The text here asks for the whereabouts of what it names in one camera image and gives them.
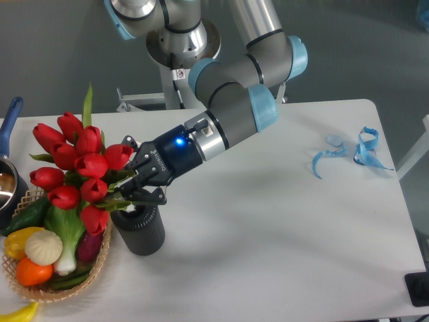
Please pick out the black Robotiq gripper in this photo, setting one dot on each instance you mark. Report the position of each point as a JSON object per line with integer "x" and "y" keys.
{"x": 158, "y": 163}

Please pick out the red tulip bouquet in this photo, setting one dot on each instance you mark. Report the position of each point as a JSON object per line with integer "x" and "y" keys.
{"x": 81, "y": 170}

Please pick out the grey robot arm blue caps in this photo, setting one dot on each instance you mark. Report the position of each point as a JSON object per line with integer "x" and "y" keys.
{"x": 236, "y": 97}

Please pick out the dark grey ribbed vase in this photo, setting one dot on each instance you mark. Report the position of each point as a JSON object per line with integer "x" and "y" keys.
{"x": 142, "y": 229}

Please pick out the green bok choy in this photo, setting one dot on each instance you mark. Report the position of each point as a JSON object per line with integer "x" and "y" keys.
{"x": 68, "y": 226}

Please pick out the dark green cucumber in basket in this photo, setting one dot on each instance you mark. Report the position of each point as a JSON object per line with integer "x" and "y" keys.
{"x": 70, "y": 281}

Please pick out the yellow bell pepper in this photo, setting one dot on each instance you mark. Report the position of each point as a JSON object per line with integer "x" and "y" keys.
{"x": 15, "y": 242}

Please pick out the orange tangerine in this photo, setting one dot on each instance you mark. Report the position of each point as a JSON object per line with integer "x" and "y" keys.
{"x": 29, "y": 273}

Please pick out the woven wicker basket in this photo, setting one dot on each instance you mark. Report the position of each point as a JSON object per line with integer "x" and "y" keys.
{"x": 42, "y": 293}

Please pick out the yellow banana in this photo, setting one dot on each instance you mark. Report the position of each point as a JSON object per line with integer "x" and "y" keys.
{"x": 24, "y": 314}

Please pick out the blue ribbon strip left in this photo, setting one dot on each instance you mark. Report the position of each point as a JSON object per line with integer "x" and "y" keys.
{"x": 338, "y": 150}

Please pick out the blue ribbon strip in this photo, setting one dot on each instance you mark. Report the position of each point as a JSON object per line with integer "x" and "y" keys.
{"x": 338, "y": 150}
{"x": 365, "y": 150}

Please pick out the blue ribbon strip right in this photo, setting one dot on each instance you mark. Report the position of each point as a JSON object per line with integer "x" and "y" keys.
{"x": 365, "y": 150}

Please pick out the black device at edge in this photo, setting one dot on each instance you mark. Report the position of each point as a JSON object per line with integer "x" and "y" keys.
{"x": 417, "y": 285}

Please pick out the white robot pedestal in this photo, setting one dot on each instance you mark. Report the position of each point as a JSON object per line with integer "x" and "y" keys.
{"x": 174, "y": 90}

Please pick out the blue handled saucepan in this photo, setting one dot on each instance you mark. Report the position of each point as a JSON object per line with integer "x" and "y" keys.
{"x": 13, "y": 186}

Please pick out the white frame at right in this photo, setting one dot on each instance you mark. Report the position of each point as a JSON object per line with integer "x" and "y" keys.
{"x": 415, "y": 153}

